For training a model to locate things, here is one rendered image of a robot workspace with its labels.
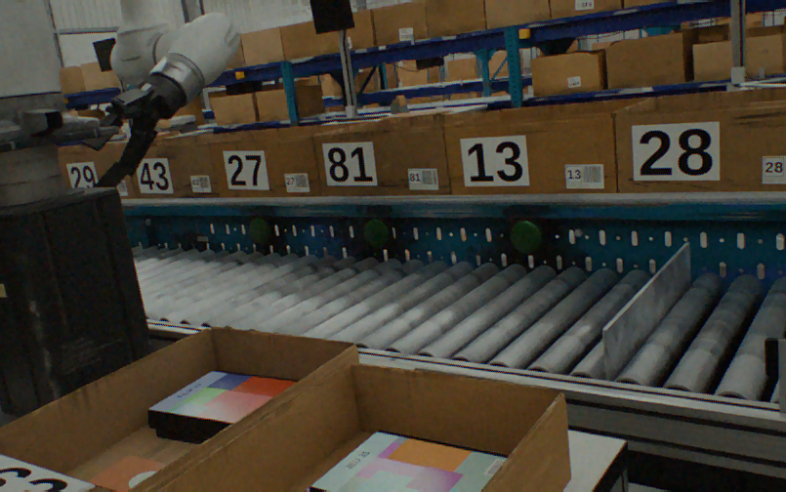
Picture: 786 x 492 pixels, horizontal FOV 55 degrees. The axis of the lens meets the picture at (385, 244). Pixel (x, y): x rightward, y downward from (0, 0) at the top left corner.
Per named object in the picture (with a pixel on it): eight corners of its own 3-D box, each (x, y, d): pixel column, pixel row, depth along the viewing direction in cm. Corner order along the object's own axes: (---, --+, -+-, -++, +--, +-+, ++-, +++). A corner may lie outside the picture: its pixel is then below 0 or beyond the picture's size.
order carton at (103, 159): (66, 201, 266) (56, 154, 262) (135, 184, 289) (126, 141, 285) (135, 201, 243) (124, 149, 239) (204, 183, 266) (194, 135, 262)
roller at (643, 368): (607, 413, 103) (604, 379, 102) (697, 294, 144) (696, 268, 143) (643, 419, 100) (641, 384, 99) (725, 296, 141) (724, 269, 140)
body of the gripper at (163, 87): (149, 98, 143) (120, 130, 138) (147, 66, 136) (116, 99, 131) (185, 115, 143) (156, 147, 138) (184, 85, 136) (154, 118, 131)
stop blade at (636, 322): (605, 389, 106) (601, 329, 104) (687, 288, 142) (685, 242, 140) (610, 389, 105) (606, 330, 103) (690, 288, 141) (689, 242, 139)
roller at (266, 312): (217, 350, 148) (212, 327, 147) (370, 273, 189) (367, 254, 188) (234, 353, 145) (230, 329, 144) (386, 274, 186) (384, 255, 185)
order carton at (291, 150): (219, 200, 221) (208, 143, 217) (285, 181, 244) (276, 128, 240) (321, 199, 198) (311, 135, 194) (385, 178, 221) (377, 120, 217)
